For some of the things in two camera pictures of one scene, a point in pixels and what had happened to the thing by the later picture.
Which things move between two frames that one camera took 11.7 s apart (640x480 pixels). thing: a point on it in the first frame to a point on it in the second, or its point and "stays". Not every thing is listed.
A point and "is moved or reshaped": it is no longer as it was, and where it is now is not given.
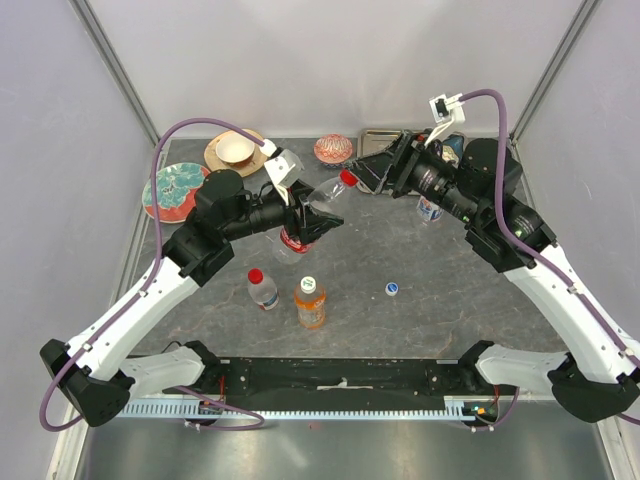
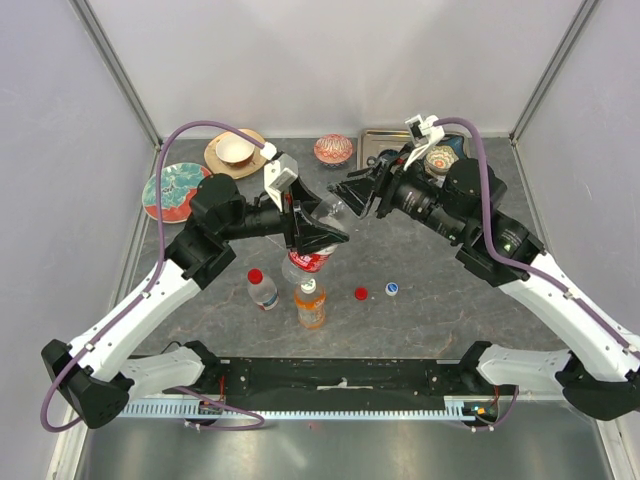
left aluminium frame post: x=115 y=66 stays
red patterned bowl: x=332 y=150 stays
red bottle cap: x=348 y=178 is moved or reshaped
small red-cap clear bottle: x=262 y=290 stays
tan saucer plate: x=214 y=162 stays
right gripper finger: x=381 y=161 to x=368 y=171
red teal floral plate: x=176 y=188 stays
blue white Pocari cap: x=391 y=288 stays
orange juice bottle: x=310 y=301 stays
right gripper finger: x=371 y=177 to x=356 y=193
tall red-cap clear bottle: x=326 y=196 is moved or reshaped
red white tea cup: x=236 y=150 stays
